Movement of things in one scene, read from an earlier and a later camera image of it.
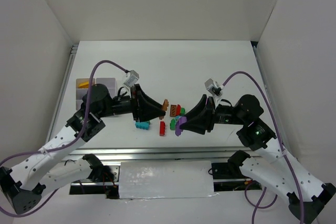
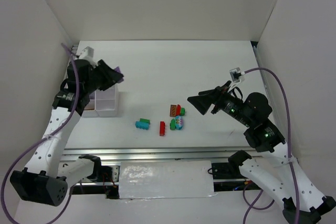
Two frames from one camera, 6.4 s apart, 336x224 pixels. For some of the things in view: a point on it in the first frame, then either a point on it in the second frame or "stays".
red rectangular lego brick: [162, 128] stays
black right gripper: [210, 114] -> [216, 99]
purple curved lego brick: [178, 129] -> [117, 69]
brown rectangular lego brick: [172, 113] stays
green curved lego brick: [172, 125] stays
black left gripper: [135, 103] -> [98, 74]
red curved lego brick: [178, 109] stays
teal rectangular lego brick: [144, 125] stays
